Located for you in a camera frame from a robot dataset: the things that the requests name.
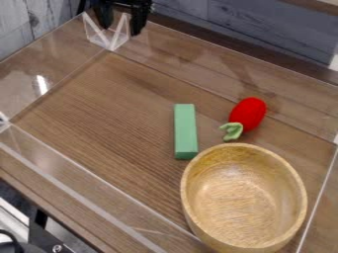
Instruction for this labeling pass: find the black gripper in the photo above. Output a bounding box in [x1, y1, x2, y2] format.
[91, 0, 153, 37]

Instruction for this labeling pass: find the red plush strawberry toy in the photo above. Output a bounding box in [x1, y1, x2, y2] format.
[219, 97, 267, 142]

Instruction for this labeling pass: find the green rectangular block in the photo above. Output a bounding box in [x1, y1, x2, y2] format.
[174, 104, 198, 160]

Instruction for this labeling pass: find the wooden oval bowl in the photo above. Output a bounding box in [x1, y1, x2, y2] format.
[179, 143, 307, 253]

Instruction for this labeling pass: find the clear acrylic corner bracket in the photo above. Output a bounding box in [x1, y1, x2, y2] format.
[81, 13, 131, 51]

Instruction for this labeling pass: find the clear acrylic tray wall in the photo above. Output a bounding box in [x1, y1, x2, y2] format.
[0, 113, 210, 253]

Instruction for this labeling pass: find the black metal frame base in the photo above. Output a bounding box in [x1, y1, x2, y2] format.
[0, 207, 76, 253]

